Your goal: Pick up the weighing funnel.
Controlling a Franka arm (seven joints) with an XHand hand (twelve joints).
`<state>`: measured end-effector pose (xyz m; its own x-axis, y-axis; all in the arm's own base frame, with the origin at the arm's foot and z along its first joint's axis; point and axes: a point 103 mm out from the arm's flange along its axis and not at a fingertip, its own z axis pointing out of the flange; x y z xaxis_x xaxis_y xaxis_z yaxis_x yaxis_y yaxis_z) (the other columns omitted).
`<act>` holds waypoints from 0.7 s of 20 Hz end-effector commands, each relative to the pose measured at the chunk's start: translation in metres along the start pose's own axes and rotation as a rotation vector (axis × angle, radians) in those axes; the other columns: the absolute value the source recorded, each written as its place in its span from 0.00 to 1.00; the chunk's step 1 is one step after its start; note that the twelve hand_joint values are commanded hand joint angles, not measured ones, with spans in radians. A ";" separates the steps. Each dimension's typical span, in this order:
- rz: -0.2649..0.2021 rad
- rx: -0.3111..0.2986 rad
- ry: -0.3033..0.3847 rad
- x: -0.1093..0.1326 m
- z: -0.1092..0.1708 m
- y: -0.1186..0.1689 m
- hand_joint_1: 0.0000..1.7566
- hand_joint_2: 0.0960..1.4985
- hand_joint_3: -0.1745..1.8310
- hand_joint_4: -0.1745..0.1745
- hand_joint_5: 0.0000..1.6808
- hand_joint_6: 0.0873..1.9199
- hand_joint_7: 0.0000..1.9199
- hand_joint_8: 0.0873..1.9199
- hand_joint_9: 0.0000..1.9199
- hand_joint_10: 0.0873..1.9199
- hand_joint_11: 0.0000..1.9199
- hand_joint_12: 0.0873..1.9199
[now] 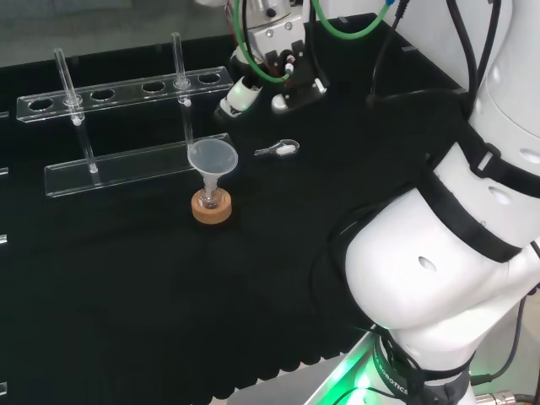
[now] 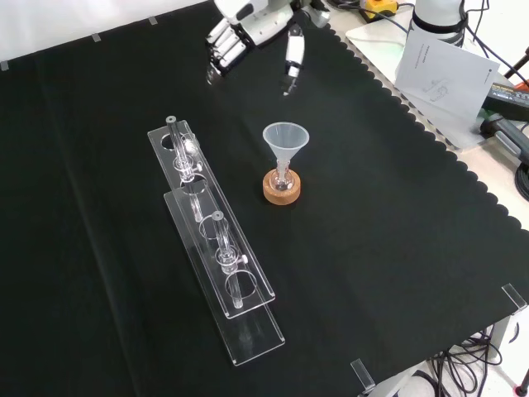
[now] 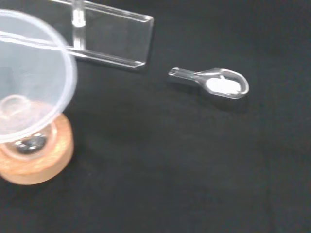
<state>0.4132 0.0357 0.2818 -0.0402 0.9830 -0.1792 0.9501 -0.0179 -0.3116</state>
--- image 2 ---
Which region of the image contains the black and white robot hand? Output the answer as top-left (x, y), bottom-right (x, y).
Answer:
top-left (205, 0), bottom-right (307, 86)

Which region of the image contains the translucent plastic funnel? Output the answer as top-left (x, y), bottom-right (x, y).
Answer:
top-left (261, 121), bottom-right (311, 175)

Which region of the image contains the clear acrylic funnel stand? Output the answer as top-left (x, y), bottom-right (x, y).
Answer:
top-left (146, 115), bottom-right (287, 369)

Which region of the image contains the pale board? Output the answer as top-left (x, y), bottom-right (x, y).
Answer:
top-left (344, 17), bottom-right (504, 151)

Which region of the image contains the yellow stop button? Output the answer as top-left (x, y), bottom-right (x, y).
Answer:
top-left (357, 0), bottom-right (400, 22)

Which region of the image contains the small round-bottom glass flask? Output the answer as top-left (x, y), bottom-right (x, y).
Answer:
top-left (268, 162), bottom-right (296, 193)

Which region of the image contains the white paper booklet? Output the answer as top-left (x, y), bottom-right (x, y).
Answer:
top-left (393, 30), bottom-right (502, 122)

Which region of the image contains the black bench cloth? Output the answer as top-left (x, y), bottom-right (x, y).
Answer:
top-left (0, 0), bottom-right (529, 397)

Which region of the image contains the black power adapter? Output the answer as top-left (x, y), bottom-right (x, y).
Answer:
top-left (483, 81), bottom-right (529, 122)

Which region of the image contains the black tripod leg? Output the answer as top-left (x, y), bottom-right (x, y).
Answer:
top-left (503, 44), bottom-right (529, 93)

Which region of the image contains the clear cloth clip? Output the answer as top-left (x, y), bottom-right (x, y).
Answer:
top-left (501, 282), bottom-right (529, 316)
top-left (349, 358), bottom-right (377, 395)

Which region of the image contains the cork ring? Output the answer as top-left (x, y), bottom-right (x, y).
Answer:
top-left (262, 167), bottom-right (303, 206)

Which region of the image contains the grey clamp handle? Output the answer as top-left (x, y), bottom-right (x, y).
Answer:
top-left (478, 108), bottom-right (529, 167)

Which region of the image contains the black cable bundle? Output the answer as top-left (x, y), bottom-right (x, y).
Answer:
top-left (427, 324), bottom-right (506, 397)

